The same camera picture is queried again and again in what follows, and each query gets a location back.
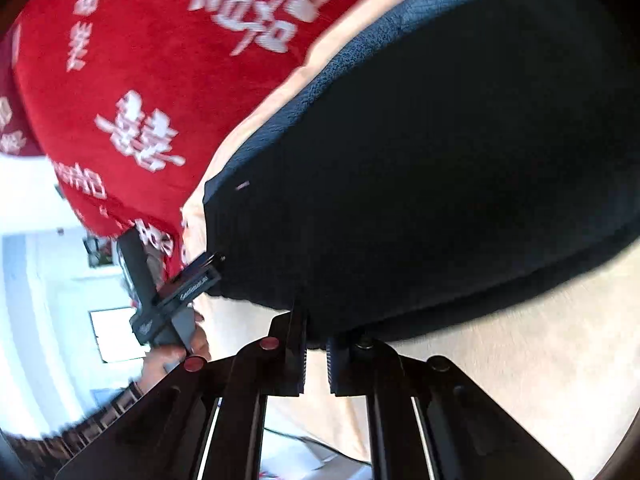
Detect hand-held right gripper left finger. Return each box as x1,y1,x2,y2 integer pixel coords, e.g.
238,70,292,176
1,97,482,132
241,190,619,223
52,305,308,480

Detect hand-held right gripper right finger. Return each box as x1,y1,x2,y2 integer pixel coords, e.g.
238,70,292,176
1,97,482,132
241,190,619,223
325,337,576,480

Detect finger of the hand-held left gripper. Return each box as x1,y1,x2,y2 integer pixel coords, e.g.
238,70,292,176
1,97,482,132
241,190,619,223
177,252,226,283

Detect black pants with blue waistband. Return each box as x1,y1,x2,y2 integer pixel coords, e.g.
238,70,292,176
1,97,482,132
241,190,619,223
202,0,640,351

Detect person's left hand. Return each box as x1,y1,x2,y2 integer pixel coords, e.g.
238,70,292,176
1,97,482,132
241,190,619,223
134,310,212,395

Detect cream cloth table cover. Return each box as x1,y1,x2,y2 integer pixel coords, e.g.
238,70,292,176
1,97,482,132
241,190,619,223
179,0,640,480

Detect red printed blanket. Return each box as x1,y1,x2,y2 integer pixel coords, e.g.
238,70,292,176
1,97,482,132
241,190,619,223
0,0,416,268

